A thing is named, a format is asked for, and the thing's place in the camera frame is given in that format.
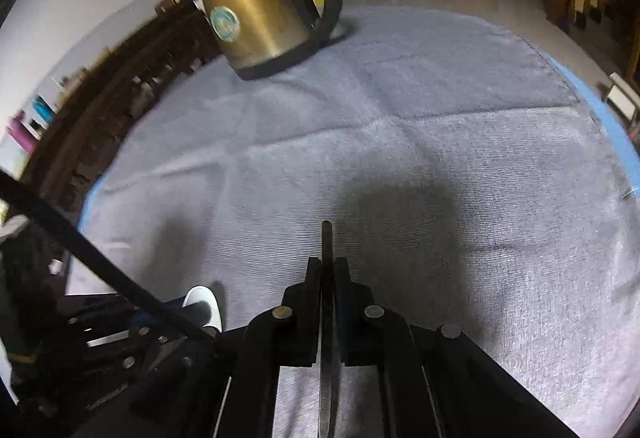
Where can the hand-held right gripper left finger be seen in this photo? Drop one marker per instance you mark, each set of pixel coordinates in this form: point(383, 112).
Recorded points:
point(307, 308)

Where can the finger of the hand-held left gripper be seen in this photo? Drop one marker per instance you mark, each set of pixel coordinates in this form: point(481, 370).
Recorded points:
point(145, 353)
point(110, 315)

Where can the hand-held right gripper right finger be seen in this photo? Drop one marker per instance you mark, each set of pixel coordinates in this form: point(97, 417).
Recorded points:
point(350, 318)

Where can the white cup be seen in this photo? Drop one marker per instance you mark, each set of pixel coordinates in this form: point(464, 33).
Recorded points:
point(202, 305)

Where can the grey towel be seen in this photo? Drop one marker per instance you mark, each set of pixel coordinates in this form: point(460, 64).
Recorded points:
point(400, 168)

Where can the pink bottle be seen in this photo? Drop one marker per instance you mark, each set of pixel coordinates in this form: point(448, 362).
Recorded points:
point(22, 133)

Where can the blue box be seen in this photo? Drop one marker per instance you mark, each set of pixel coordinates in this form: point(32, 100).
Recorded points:
point(44, 109)

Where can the gold electric kettle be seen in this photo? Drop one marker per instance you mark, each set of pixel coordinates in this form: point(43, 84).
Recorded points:
point(250, 8)

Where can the blue table mat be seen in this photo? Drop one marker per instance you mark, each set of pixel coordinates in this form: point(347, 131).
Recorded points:
point(592, 100)

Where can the white stool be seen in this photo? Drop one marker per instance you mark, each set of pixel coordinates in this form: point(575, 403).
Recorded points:
point(622, 98)

